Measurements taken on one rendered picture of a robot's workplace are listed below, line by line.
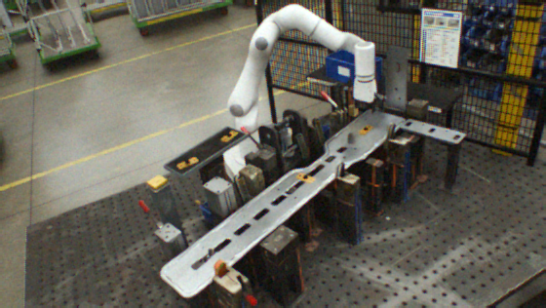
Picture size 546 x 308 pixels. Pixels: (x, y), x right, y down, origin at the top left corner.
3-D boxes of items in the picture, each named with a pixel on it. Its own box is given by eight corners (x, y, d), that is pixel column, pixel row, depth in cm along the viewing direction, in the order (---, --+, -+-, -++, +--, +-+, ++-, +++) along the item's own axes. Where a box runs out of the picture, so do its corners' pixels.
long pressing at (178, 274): (193, 306, 132) (192, 303, 132) (155, 273, 147) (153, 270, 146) (409, 120, 208) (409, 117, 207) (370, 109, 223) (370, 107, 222)
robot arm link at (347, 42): (312, 26, 193) (366, 61, 197) (307, 38, 180) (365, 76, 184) (323, 11, 188) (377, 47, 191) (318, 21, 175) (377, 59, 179)
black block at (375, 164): (379, 220, 193) (380, 170, 178) (360, 211, 200) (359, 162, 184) (389, 211, 198) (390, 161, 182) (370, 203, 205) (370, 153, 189)
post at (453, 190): (456, 196, 199) (464, 145, 184) (435, 188, 206) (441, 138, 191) (462, 189, 203) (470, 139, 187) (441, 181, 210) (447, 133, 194)
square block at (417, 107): (417, 167, 222) (421, 107, 203) (404, 162, 228) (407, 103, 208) (424, 160, 227) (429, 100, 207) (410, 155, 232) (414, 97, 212)
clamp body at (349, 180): (355, 250, 181) (353, 187, 162) (332, 238, 188) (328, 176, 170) (367, 238, 186) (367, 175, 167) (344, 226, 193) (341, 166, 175)
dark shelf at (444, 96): (444, 114, 206) (445, 109, 204) (305, 80, 263) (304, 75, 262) (462, 96, 218) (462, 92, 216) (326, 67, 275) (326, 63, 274)
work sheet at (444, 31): (458, 70, 213) (464, 10, 196) (417, 62, 227) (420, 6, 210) (459, 68, 214) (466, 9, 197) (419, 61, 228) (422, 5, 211)
